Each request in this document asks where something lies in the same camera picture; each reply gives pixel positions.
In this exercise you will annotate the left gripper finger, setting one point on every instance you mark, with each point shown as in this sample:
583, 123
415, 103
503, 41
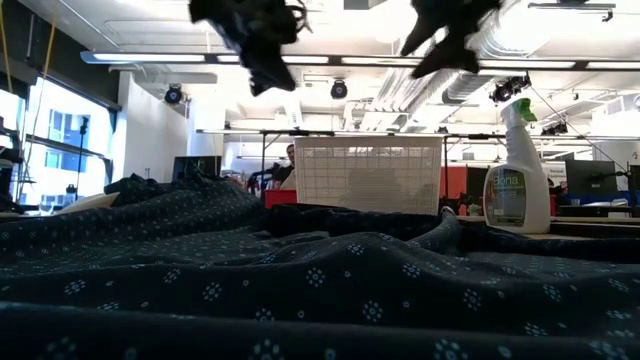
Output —
272, 80

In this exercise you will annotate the white plastic laundry basket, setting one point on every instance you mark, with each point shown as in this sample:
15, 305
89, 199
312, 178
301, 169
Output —
370, 175

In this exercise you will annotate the black track light cluster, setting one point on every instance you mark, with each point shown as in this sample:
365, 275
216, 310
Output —
510, 89

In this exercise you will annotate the black ceiling spotlight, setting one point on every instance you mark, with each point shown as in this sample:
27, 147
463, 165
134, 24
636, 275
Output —
339, 90
173, 95

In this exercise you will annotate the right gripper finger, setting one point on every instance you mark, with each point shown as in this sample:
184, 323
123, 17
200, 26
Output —
420, 37
450, 60

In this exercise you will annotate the white spray bottle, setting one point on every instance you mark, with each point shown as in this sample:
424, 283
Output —
520, 195

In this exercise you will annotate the black monitor screen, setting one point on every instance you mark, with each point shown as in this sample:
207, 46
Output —
200, 165
590, 177

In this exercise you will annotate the black microphone stand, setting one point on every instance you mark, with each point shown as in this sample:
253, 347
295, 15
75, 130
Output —
83, 130

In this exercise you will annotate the red storage box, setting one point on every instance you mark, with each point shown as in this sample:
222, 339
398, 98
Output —
280, 197

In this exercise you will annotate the red partition panel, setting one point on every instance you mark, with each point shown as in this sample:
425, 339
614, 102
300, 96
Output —
452, 182

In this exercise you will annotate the navy polka dot shirt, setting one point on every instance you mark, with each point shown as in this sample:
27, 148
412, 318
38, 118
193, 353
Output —
300, 280

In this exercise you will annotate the person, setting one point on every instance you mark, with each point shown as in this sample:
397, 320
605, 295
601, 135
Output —
286, 167

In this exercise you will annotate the cream canvas tote bag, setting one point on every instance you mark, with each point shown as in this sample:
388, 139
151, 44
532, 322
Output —
90, 202

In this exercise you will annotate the yellow vertical pipe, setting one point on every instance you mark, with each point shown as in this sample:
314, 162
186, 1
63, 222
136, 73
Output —
49, 50

